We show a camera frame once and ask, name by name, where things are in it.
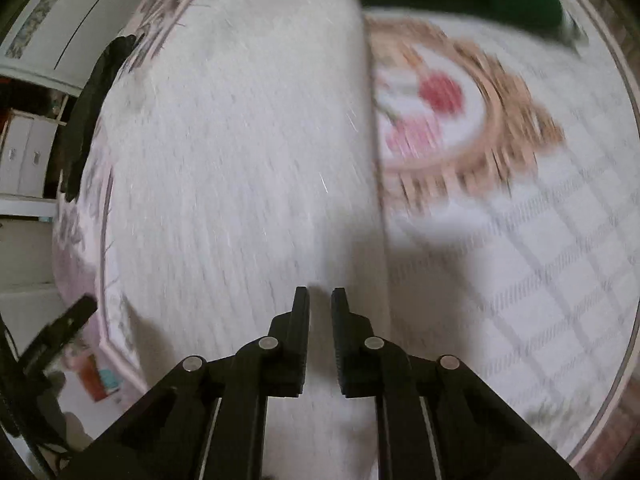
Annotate white fuzzy cardigan jacket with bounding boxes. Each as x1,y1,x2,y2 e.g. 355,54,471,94
99,0,388,479

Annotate white diamond pattern mat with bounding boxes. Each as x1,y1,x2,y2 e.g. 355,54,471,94
53,0,639,464

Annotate black jacket on bed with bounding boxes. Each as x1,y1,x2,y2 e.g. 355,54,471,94
58,35,137,203

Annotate white drawer cabinet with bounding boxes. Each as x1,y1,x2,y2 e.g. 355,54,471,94
1,110,60,219

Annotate white sliding wardrobe door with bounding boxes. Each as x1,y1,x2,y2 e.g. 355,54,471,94
1,0,142,96

